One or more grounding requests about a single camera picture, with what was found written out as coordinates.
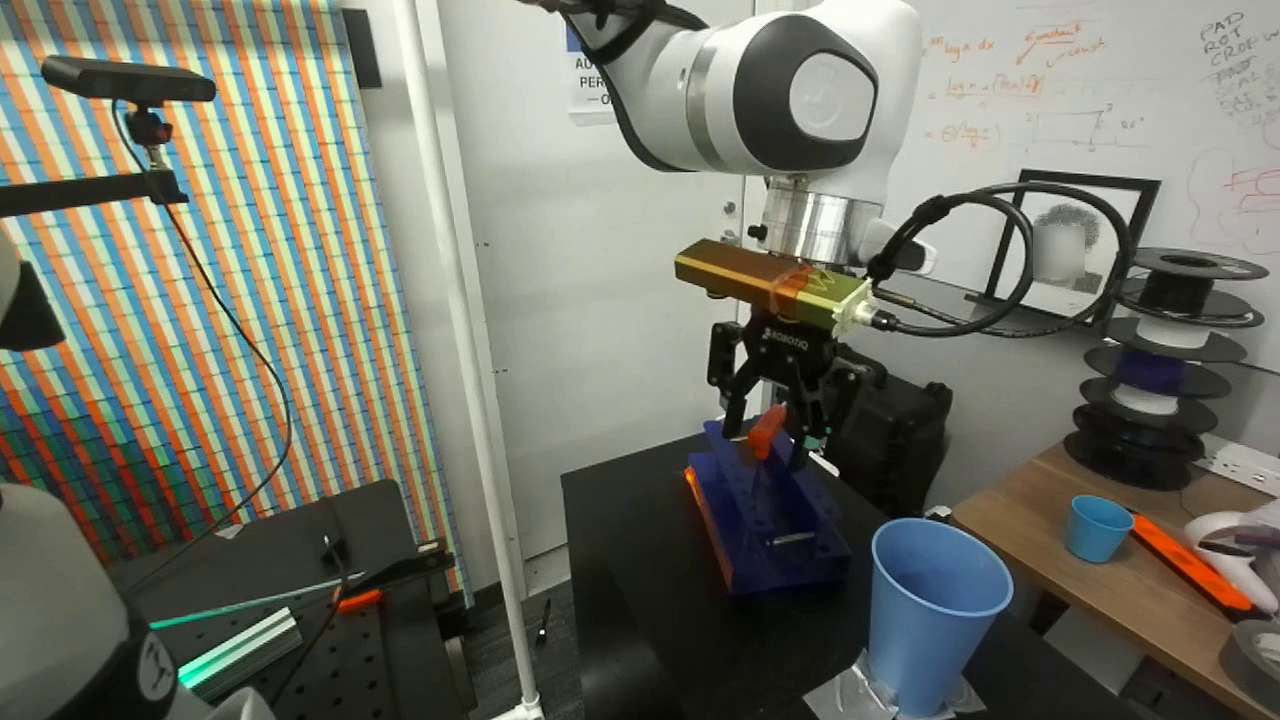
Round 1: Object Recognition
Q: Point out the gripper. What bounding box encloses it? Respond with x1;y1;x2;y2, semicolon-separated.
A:
706;316;885;471

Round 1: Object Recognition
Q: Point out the orange object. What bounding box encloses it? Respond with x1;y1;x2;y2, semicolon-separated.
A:
747;404;789;462

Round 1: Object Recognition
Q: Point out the large light blue cup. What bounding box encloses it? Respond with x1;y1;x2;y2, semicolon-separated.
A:
867;516;1016;720

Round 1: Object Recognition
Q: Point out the small blue cup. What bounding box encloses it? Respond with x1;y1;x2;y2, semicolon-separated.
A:
1063;494;1136;565

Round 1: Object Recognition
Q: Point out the dark blue block rack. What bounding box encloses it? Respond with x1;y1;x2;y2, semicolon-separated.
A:
684;419;854;599

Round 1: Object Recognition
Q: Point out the black hard case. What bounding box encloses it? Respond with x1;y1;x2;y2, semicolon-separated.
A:
828;344;954;518

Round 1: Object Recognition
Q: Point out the wooden table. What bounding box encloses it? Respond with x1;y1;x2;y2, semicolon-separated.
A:
949;439;1280;720

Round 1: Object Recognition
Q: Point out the silver tape patch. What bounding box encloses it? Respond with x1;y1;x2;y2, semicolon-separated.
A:
802;650;987;720

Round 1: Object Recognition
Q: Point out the white pole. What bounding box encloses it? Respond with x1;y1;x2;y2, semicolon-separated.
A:
392;0;547;720

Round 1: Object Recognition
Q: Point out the paper notice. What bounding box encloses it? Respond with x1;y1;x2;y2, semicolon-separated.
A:
564;24;628;128

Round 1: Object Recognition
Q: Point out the whiteboard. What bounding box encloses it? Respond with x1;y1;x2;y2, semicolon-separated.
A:
748;0;1280;293

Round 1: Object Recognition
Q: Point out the stack of filament spools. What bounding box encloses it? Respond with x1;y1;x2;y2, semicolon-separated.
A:
1062;246;1270;492

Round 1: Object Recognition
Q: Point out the black clamp with orange tip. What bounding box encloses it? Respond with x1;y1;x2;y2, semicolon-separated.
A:
319;534;457;614

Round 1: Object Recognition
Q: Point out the orange flat tool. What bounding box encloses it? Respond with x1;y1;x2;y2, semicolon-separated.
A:
1129;511;1257;614

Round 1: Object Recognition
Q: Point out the white power strip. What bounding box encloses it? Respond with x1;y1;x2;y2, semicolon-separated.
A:
1194;434;1280;499

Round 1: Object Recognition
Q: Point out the hand controller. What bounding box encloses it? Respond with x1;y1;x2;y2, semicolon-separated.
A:
1184;498;1280;614

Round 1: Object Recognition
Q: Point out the grey tape roll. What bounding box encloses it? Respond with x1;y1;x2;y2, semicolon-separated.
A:
1217;619;1280;713

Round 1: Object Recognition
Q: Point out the colourful striped board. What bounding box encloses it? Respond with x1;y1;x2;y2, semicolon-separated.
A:
0;0;473;603

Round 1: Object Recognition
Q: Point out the aluminium profile bar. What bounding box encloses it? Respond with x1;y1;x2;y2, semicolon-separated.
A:
177;606;304;702

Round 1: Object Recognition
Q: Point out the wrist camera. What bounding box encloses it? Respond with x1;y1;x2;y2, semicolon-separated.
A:
673;238;878;337

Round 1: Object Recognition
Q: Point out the black picture frame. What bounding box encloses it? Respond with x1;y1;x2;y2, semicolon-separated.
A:
984;169;1164;328

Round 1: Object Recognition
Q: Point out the black cable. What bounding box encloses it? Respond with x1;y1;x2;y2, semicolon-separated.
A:
111;100;294;593

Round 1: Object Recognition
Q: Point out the camera on mount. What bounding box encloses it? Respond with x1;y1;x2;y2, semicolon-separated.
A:
0;55;219;218

